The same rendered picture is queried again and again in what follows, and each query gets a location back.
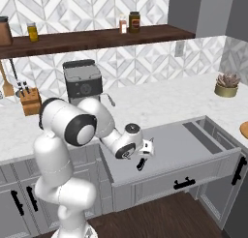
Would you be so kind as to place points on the black and grey coffee machine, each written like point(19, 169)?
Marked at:
point(82, 82)

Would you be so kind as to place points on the yellow oil jar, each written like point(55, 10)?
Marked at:
point(32, 33)

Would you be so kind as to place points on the white wall outlet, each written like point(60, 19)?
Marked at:
point(179, 49)

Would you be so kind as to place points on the wooden knife block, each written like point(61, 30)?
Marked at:
point(31, 103)

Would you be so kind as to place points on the grey open drawer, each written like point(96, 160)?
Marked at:
point(168, 148)

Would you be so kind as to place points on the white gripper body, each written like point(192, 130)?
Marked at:
point(150, 150)

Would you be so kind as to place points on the dark jar with green lid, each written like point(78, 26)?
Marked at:
point(134, 23)

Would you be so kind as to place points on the wooden spatula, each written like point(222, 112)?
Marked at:
point(7, 87)

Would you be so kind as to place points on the grey angled cupboard door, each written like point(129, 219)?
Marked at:
point(216, 200)

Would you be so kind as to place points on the dark wooden wall shelf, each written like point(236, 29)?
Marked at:
point(90, 38)

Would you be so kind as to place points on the round wooden cutting board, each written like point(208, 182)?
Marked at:
point(244, 130)

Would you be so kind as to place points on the brown canister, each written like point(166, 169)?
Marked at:
point(4, 32)

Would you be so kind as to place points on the succulent in olive pot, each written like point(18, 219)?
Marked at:
point(226, 85)

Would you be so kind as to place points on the black hanging utensil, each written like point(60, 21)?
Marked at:
point(13, 69)

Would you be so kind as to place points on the orange and white spice shaker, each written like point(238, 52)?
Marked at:
point(123, 25)

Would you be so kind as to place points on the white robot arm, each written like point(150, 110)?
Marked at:
point(55, 158)

